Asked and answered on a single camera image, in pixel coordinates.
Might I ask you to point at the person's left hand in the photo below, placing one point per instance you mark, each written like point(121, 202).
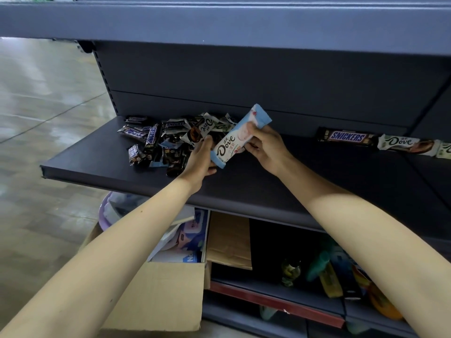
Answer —
point(197, 161)

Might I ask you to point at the person's right hand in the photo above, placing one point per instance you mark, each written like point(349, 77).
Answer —
point(269, 151)

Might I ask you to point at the Dove bar light blue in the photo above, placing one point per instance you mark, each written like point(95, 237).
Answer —
point(229, 144)

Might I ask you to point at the pile of mixed chocolate bars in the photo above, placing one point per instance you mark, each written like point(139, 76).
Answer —
point(169, 137)

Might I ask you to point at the dark grey metal shelf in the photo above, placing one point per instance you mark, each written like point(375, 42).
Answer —
point(317, 172)

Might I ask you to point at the Snickers bar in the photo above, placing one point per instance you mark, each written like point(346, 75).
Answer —
point(347, 137)

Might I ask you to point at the Dove bar brown hazelnut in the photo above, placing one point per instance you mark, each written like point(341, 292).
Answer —
point(401, 142)

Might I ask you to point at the Dove bar yellow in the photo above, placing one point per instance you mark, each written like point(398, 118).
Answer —
point(445, 150)

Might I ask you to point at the person's right forearm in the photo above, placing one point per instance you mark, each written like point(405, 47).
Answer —
point(370, 235)

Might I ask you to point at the person's left forearm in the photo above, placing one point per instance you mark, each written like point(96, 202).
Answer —
point(98, 271)

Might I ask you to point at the blue printed package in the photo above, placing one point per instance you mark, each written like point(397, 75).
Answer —
point(190, 239)

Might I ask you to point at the purple plastic basin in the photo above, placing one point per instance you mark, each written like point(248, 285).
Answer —
point(105, 214)

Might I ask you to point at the teal plastic bottle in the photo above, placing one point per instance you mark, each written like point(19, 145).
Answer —
point(317, 267)

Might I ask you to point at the cardboard box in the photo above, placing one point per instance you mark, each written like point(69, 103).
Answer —
point(158, 295)

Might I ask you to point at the dark blue carton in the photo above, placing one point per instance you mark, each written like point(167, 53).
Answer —
point(347, 274)

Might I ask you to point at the yellow plastic bottle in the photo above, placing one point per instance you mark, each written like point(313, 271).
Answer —
point(333, 283)

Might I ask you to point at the orange blue detergent bag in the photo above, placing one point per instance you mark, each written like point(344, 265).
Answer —
point(361, 278)

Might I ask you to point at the orange plastic tub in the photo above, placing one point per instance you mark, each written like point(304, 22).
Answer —
point(384, 302)

